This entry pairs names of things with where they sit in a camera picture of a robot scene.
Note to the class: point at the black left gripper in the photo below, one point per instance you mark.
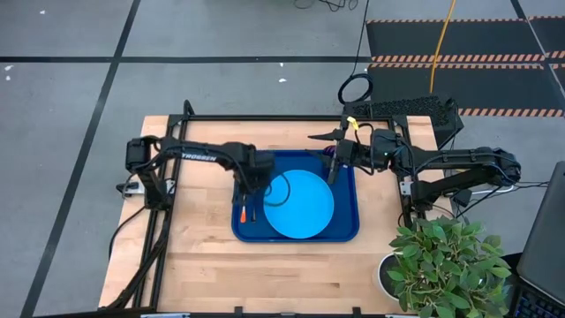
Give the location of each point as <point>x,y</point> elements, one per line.
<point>256,170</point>

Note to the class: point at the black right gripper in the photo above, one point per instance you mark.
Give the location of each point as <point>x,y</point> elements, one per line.
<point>353,152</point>

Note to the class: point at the dark metal spoon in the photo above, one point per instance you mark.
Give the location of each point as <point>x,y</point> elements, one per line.
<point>253,209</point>

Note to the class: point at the light blue round plate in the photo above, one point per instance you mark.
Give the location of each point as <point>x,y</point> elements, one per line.
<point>300,207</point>

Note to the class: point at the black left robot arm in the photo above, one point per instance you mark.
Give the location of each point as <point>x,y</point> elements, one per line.
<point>198,154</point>

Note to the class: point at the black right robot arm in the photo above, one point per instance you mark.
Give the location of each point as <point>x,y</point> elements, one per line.
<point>463,163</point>

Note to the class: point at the blue plastic tray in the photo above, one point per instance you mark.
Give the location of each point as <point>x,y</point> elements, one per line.
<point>344,212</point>

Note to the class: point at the black perforated computer case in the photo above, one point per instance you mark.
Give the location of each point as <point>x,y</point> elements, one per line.
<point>397,107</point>

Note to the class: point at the white power strip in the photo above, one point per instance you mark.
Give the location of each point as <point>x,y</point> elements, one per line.
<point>130,187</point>

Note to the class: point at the white plant pot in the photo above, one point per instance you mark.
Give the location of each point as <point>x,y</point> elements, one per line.
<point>385,278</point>

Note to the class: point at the black power adapter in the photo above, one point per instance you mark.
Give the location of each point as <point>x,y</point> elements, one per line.
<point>462,198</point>

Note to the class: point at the black striped floor mat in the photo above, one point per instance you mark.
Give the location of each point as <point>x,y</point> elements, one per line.
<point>463,84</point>

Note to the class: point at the green leafy plant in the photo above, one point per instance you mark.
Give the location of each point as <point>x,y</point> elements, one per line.
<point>446,265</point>

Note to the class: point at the grey laptop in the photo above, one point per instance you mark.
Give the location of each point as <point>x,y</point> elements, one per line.
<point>545,229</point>

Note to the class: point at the black keyboard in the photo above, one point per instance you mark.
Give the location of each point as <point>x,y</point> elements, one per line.
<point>534,307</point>

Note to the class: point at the black aluminium table frame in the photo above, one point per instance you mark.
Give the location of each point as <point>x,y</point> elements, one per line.
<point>282,118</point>

